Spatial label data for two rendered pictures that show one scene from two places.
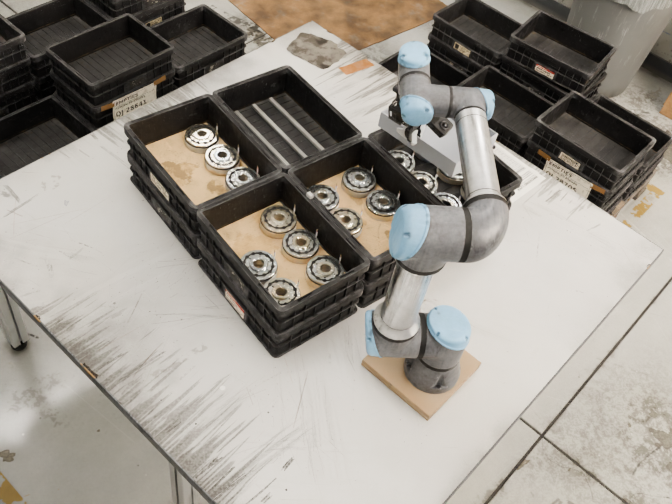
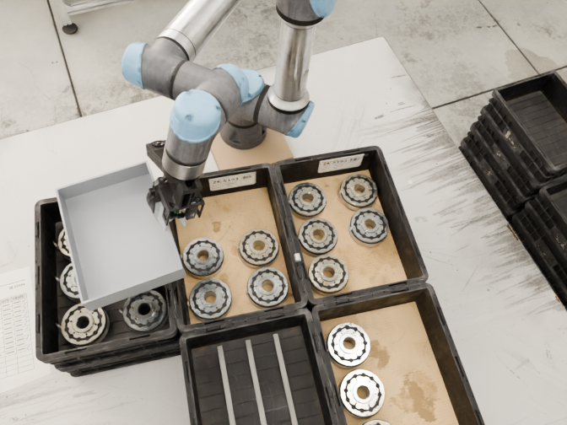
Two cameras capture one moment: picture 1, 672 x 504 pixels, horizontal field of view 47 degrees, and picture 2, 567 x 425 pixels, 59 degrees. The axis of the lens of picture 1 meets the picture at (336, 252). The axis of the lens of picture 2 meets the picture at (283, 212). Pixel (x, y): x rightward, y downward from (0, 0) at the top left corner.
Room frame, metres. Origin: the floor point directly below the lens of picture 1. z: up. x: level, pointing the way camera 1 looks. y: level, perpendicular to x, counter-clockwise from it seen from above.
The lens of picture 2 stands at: (1.92, 0.27, 2.04)
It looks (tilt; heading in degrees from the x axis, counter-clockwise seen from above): 63 degrees down; 207
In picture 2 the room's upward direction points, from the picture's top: 7 degrees clockwise
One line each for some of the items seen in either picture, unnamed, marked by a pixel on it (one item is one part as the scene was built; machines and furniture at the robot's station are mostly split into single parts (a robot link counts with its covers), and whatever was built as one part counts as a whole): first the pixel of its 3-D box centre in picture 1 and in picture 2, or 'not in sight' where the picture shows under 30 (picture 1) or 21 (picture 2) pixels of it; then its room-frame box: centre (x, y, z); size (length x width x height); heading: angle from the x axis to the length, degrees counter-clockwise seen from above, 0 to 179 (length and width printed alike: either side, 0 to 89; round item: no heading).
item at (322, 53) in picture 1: (315, 48); not in sight; (2.50, 0.23, 0.71); 0.22 x 0.19 x 0.01; 56
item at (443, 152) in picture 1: (437, 129); (120, 232); (1.71, -0.22, 1.07); 0.27 x 0.20 x 0.05; 56
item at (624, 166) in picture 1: (576, 170); not in sight; (2.49, -0.92, 0.37); 0.40 x 0.30 x 0.45; 56
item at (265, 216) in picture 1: (278, 218); (328, 272); (1.46, 0.18, 0.86); 0.10 x 0.10 x 0.01
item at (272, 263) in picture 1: (258, 265); (369, 225); (1.28, 0.20, 0.86); 0.10 x 0.10 x 0.01
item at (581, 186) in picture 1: (564, 183); not in sight; (2.35, -0.85, 0.41); 0.31 x 0.02 x 0.16; 56
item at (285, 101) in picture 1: (285, 129); (262, 416); (1.82, 0.23, 0.87); 0.40 x 0.30 x 0.11; 47
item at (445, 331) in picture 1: (442, 335); (245, 96); (1.14, -0.31, 0.89); 0.13 x 0.12 x 0.14; 100
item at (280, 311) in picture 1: (282, 239); (347, 220); (1.33, 0.15, 0.92); 0.40 x 0.30 x 0.02; 47
